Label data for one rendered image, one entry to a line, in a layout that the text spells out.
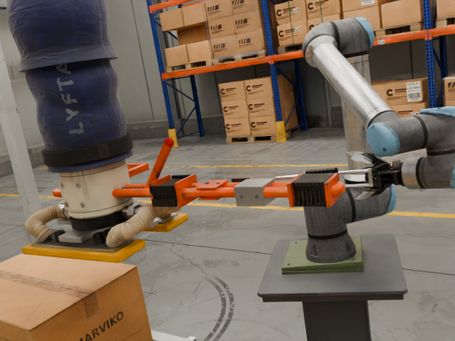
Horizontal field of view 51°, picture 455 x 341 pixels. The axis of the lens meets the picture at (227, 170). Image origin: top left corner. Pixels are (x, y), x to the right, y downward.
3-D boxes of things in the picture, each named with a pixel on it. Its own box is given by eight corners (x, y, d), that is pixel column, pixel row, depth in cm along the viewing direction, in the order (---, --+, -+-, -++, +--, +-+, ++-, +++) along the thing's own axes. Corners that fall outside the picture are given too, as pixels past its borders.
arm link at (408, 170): (427, 153, 134) (433, 186, 135) (411, 154, 138) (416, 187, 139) (413, 161, 128) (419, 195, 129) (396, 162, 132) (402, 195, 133)
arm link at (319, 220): (301, 229, 187) (294, 185, 184) (342, 219, 189) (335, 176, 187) (315, 239, 172) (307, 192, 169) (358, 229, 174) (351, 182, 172)
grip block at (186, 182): (149, 208, 111) (145, 184, 110) (174, 195, 120) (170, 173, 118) (179, 208, 107) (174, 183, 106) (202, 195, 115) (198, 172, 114)
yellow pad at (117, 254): (22, 254, 124) (17, 237, 123) (52, 240, 133) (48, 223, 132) (119, 264, 107) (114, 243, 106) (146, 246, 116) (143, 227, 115)
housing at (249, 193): (235, 207, 101) (232, 187, 100) (249, 197, 107) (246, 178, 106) (265, 207, 98) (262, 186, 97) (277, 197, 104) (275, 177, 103)
